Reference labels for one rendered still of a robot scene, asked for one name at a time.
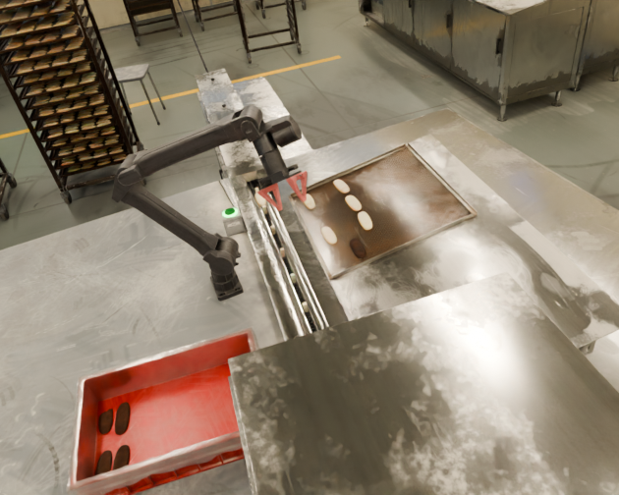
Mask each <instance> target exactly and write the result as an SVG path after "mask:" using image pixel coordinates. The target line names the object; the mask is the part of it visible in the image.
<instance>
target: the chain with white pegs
mask: <svg viewBox="0 0 619 495"><path fill-rule="evenodd" d="M177 1H178V4H179V6H180V9H181V11H182V13H183V16H184V18H185V21H186V23H187V26H188V28H189V31H190V33H191V36H192V38H193V41H194V43H195V45H196V48H197V52H198V54H199V57H200V59H201V62H202V64H203V66H204V68H205V71H206V72H207V73H208V70H207V68H206V65H205V63H204V61H203V58H202V56H201V53H200V51H199V49H198V46H197V42H196V40H195V38H194V35H193V33H192V30H191V28H190V26H189V23H188V21H187V19H186V16H185V14H184V11H183V9H182V7H181V4H180V2H179V0H177ZM251 182H252V185H253V189H254V191H255V193H257V192H259V190H258V188H257V187H256V184H255V182H254V180H252V181H251ZM261 208H262V211H263V213H264V216H265V218H266V221H267V223H268V226H269V228H270V230H271V233H272V235H273V238H274V240H275V243H276V245H277V247H278V249H279V252H280V254H281V257H282V259H283V261H284V264H285V266H286V269H287V271H288V274H289V276H290V279H291V281H292V284H293V286H294V288H295V291H296V293H297V296H298V298H299V301H300V303H301V306H302V308H303V311H304V313H305V316H306V318H307V320H308V323H309V327H310V329H311V332H315V331H316V328H315V326H314V324H313V321H312V319H311V317H310V313H309V309H308V305H307V302H305V301H304V298H303V296H302V294H301V291H300V289H299V286H298V284H297V282H296V277H295V274H294V273H293V272H292V270H291V267H290V265H289V262H288V260H287V258H286V255H285V251H284V249H283V248H282V247H281V244H280V242H279V240H278V237H277V235H276V232H275V227H274V225H272V223H271V221H270V218H269V216H268V213H267V210H266V206H265V205H264V206H262V207H261ZM278 243H279V244H278ZM285 262H286V263H285ZM287 264H288V265H287ZM288 269H289V270H288ZM290 271H291V272H290ZM296 286H297V287H296ZM296 289H297V290H296ZM313 327H314V328H313ZM314 330H315V331H314Z"/></svg>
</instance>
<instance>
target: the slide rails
mask: <svg viewBox="0 0 619 495"><path fill-rule="evenodd" d="M258 180H259V179H256V180H255V183H256V185H257V187H258V190H259V191H260V190H262V188H261V187H262V185H260V184H259V182H258ZM247 185H248V188H249V191H250V193H251V196H252V198H253V203H254V205H255V208H256V210H257V213H258V215H259V218H260V220H261V223H262V226H263V228H264V231H265V233H266V236H267V238H268V240H269V242H270V245H271V248H272V250H273V253H274V255H275V258H276V260H277V263H278V265H279V268H280V271H281V273H282V276H283V278H284V281H285V283H286V286H287V289H288V291H289V294H290V296H291V299H292V301H293V304H294V306H295V309H296V312H297V314H298V316H299V318H300V321H301V323H302V326H303V328H304V331H305V334H306V335H307V334H309V333H312V332H311V329H310V325H309V323H308V320H307V318H306V316H305V313H304V311H303V308H302V306H301V303H300V301H299V298H298V296H297V293H296V291H295V288H294V286H293V284H292V281H291V279H290V276H289V274H288V271H287V269H286V266H285V264H284V261H283V259H282V257H281V254H280V252H279V249H278V247H277V245H276V243H275V240H274V238H273V235H272V233H271V230H270V228H269V226H268V223H267V221H266V218H265V216H264V213H263V211H262V208H261V206H260V205H258V204H257V202H256V200H255V198H254V195H255V191H254V189H253V185H252V182H251V181H248V182H247ZM265 206H266V209H267V211H268V214H269V216H270V219H271V221H272V223H273V225H274V227H275V230H276V233H277V235H278V238H279V240H280V242H281V245H282V247H283V249H284V251H285V253H286V256H287V258H288V260H289V263H290V265H291V268H292V270H293V272H294V274H295V277H296V280H297V282H298V284H299V287H300V289H301V291H302V294H303V296H304V299H305V301H306V302H307V305H308V308H309V312H310V314H311V317H312V319H313V321H314V324H315V326H316V329H317V331H318V330H322V329H325V328H324V325H323V323H322V321H321V319H320V316H319V314H318V312H317V309H316V307H315V305H314V303H313V300H312V298H311V296H310V292H309V290H308V288H307V285H306V283H305V281H304V278H303V276H302V274H301V272H300V269H299V267H298V265H297V262H296V260H295V258H294V255H293V254H292V252H291V250H290V247H289V245H288V243H287V240H286V238H285V236H284V234H283V231H282V229H281V227H280V224H279V222H278V220H277V218H276V215H275V213H274V211H273V208H272V206H271V204H270V202H268V201H266V204H265Z"/></svg>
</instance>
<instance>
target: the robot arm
mask: <svg viewBox="0 0 619 495"><path fill-rule="evenodd" d="M244 139H247V140H248V141H249V142H253V146H254V148H255V150H256V153H257V155H258V157H259V156H261V157H259V159H260V161H261V164H262V166H263V168H264V170H265V173H266V175H267V177H265V178H263V179H261V180H258V182H259V184H260V185H262V184H264V183H265V182H268V181H270V182H272V183H270V184H268V185H266V186H264V187H261V188H262V190H260V191H259V192H257V193H258V194H259V195H260V196H262V197H263V198H264V199H266V200H267V201H268V202H270V203H271V204H272V205H273V206H274V207H275V208H276V209H277V210H278V211H280V210H282V203H281V198H280V193H279V189H278V184H277V183H278V182H281V181H283V180H285V179H286V181H287V182H288V184H289V185H290V187H291V188H292V189H293V191H294V192H295V193H296V195H297V196H298V197H299V199H300V200H301V201H302V202H305V201H306V200H307V175H308V172H307V171H304V172H302V171H301V170H300V171H298V172H296V173H294V174H291V175H289V174H290V173H289V172H290V171H293V170H296V169H298V168H299V167H298V164H297V163H296V164H294V165H292V166H290V167H287V166H286V164H285V162H284V160H283V157H282V155H281V153H280V151H279V148H278V146H277V145H279V146H280V147H281V148H282V147H284V146H287V145H289V144H291V143H293V142H295V141H297V140H299V139H302V133H301V130H300V127H299V125H298V124H297V122H296V121H295V120H294V119H293V118H292V116H291V115H289V114H287V115H284V116H282V117H279V118H277V119H274V120H273V119H272V120H270V121H268V122H266V123H264V121H263V119H262V113H261V111H260V109H259V108H258V107H256V106H254V105H247V106H245V107H243V108H240V109H238V110H235V112H234V113H233V114H230V115H228V116H226V117H224V118H222V119H221V120H219V121H217V122H215V123H213V124H210V125H208V126H206V127H203V128H201V129H198V130H196V131H194V132H191V133H189V134H187V135H184V136H182V137H178V138H176V139H173V140H171V141H168V142H166V143H164V144H161V145H159V146H156V147H154V148H152V149H149V150H147V149H144V150H142V151H139V152H137V153H135V154H129V155H128V156H127V157H126V159H125V160H124V162H123V163H122V165H121V166H120V168H119V169H118V171H117V173H116V175H115V180H114V187H113V193H112V199H113V200H115V201H116V202H118V203H119V201H120V200H121V201H122V202H124V203H125V204H129V205H130V206H132V207H133V208H135V209H137V210H138V211H140V212H141V213H143V214H144V215H146V216H147V217H149V218H150V219H152V220H153V221H155V222H156V223H158V224H159V225H160V226H162V227H163V228H165V229H166V230H168V231H169V232H171V233H172V234H174V235H175V236H177V237H178V238H180V239H181V240H183V241H184V242H186V243H187V244H189V245H190V246H191V247H193V248H194V249H195V250H196V251H198V253H199V254H200V255H202V256H203V260H204V261H205V262H207V263H208V264H209V268H210V270H211V271H210V272H211V276H210V282H211V284H212V286H213V289H214V291H215V294H216V296H217V298H218V300H219V301H224V300H227V299H229V298H232V297H235V296H236V295H239V294H241V293H243V292H244V290H243V287H242V285H241V283H240V280H239V278H238V276H237V273H236V271H235V269H234V267H235V266H237V265H239V262H236V259H237V258H239V257H241V253H240V252H239V244H238V243H237V241H236V240H234V239H232V238H230V237H222V236H221V235H219V234H218V233H215V234H210V233H208V232H206V231H204V230H203V229H202V228H201V227H199V226H198V225H197V224H195V223H194V222H192V221H191V220H189V219H188V218H187V217H185V216H184V215H182V214H181V213H179V212H178V211H177V210H175V209H174V208H172V207H171V206H169V205H168V204H167V203H165V202H164V201H162V200H161V199H159V198H158V197H157V196H155V195H154V194H152V193H151V192H149V191H148V190H147V189H146V188H144V187H143V186H142V185H141V183H140V181H142V179H143V178H145V177H148V176H150V175H152V174H153V173H155V172H157V171H159V170H161V169H164V168H166V167H169V166H171V165H174V164H176V163H179V162H181V161H184V160H186V159H189V158H191V157H194V156H196V155H199V154H201V153H204V152H206V151H208V150H210V149H213V148H215V147H218V146H220V145H223V144H226V143H232V142H235V141H237V140H244ZM299 179H301V184H302V193H303V194H301V192H300V190H299V187H298V185H297V183H296V182H297V180H299ZM271 191H273V193H274V196H275V198H276V200H277V204H278V205H277V204H276V202H275V201H274V200H273V199H272V198H271V197H270V196H269V195H268V194H267V193H269V192H271Z"/></svg>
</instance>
